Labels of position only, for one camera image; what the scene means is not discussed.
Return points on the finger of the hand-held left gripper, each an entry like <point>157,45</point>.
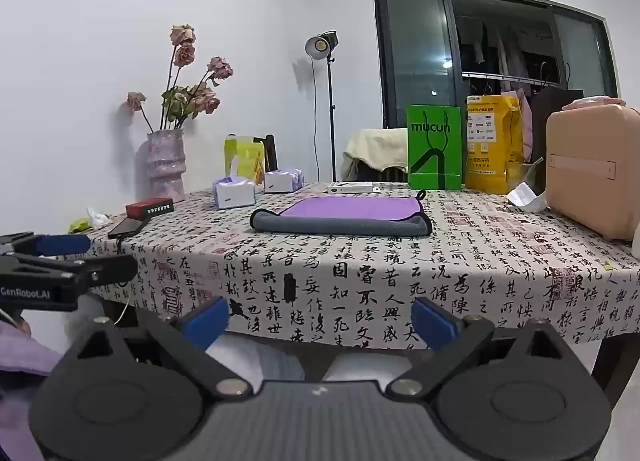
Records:
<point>65,244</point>
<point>107,270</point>

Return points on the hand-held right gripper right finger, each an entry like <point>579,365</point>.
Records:
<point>434,323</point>

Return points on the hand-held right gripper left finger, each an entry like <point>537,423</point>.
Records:
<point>207,322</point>

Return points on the grey towel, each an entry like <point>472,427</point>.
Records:
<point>350,228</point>

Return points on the purple towel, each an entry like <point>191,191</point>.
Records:
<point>350,208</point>

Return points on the person's left forearm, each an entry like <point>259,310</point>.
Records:
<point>20,356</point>

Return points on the yellow green wrapper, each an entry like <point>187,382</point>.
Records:
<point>78,226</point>

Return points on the crumpled white tissue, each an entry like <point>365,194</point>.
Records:
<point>97,217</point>

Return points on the black phone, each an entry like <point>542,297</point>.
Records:
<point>127,228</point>

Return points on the red box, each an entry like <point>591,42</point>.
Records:
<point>149,208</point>

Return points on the calligraphy tablecloth table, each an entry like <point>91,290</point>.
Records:
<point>350,266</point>

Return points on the pink mottled ceramic vase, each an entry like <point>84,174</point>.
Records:
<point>165,166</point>

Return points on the purple white tissue pack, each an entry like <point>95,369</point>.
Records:
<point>234,193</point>
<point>282,182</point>

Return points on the white paper receipt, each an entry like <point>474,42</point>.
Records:
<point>522,196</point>

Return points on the flat white box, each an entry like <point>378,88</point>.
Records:
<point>350,187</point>

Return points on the green paper bag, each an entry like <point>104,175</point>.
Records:
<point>432,151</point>

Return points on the yellow green carton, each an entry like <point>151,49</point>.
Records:
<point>245,151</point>

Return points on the dark wooden chair back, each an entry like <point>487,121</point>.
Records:
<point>271,151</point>

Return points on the cream cloth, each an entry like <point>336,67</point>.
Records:
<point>375,148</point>

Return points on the dried pink roses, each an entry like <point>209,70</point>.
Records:
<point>192,98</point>

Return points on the yellow printed bag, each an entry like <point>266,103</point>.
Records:
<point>492,141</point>

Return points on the pink suitcase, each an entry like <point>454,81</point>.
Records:
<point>595,166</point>

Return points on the black bag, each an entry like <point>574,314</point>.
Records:
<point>555,116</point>

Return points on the dark framed window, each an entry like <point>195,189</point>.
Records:
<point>415,56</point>

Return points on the pink cloth on suitcase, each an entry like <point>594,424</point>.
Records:
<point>595,102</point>

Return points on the hanging clothes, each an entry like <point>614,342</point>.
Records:
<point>500,56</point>

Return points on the studio light on stand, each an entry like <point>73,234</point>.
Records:
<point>320,45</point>

